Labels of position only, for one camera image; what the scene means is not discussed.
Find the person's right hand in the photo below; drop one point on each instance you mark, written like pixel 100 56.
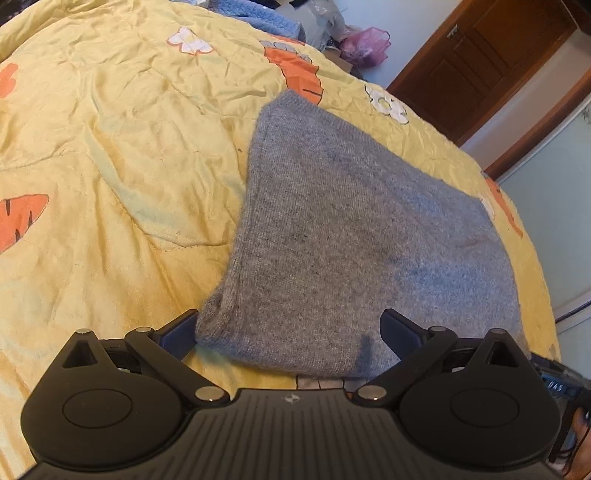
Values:
pixel 580 465

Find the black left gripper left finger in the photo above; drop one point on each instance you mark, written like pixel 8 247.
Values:
pixel 177 337

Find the brown wooden door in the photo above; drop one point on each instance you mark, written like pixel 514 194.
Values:
pixel 481 55

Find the yellow carrot print quilt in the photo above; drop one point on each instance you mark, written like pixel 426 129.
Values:
pixel 125 127

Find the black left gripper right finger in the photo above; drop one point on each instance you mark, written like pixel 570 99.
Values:
pixel 404 337

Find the frosted glass wardrobe door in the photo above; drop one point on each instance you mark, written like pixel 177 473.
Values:
pixel 551 189

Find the grey clutter pile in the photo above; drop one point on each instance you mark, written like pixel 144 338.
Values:
pixel 321 21

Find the grey knitted sweater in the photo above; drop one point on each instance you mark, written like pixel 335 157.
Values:
pixel 336 229

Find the blue knitted blanket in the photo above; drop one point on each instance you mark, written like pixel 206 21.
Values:
pixel 258 15

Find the pink plastic bag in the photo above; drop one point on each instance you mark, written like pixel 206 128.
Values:
pixel 367 48

